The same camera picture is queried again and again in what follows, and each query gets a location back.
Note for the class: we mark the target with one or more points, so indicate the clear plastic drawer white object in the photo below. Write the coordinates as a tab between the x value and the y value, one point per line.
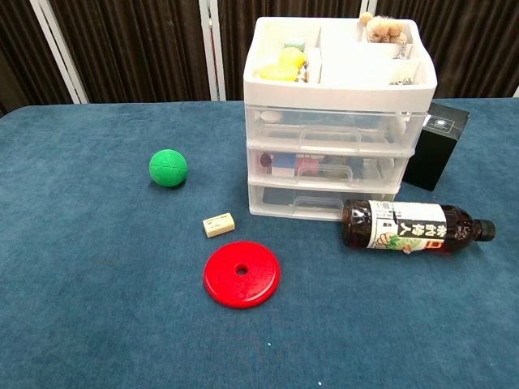
324	129

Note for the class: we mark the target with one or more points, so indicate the clear plastic drawer dark contents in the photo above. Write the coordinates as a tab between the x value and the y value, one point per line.
280	202

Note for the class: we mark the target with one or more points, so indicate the clear plastic drawer coloured boxes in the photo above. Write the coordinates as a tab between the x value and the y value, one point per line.
365	170

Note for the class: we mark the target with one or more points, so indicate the white plastic drawer unit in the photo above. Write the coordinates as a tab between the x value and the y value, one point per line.
336	95

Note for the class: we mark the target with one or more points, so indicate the blue and white box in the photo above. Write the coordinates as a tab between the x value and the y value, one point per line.
283	165

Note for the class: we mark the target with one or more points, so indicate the cream rectangular eraser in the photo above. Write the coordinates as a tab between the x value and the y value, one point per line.
219	225

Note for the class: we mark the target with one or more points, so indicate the pink box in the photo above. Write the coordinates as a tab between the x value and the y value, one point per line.
307	165

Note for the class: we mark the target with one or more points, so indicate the red disc with hole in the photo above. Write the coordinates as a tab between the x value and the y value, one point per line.
227	279

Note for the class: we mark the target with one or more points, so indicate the green ball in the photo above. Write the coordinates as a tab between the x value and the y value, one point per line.
168	168

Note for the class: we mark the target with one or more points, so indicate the small yellow round cup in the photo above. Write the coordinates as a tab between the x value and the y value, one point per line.
292	56

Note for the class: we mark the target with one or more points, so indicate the brown tea bottle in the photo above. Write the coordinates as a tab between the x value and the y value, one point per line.
405	229

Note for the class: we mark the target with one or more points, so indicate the pale green sponge block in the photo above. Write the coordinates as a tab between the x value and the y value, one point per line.
294	44

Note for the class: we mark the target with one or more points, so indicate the blue table cloth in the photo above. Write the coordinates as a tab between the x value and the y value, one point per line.
101	263

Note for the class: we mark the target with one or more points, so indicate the black cardboard box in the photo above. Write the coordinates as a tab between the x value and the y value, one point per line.
434	154

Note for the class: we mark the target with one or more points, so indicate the pile of metal clips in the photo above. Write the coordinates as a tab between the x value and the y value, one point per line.
401	81

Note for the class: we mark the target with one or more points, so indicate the dark brown curtain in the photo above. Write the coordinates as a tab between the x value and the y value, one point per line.
142	48

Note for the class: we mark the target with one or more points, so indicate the small silver trinket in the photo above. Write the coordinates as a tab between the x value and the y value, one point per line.
403	50

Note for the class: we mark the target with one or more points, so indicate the beige plush toy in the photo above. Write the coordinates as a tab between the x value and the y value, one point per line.
385	30

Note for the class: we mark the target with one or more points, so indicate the white screen frame pole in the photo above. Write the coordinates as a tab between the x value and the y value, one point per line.
61	52
367	8
213	52

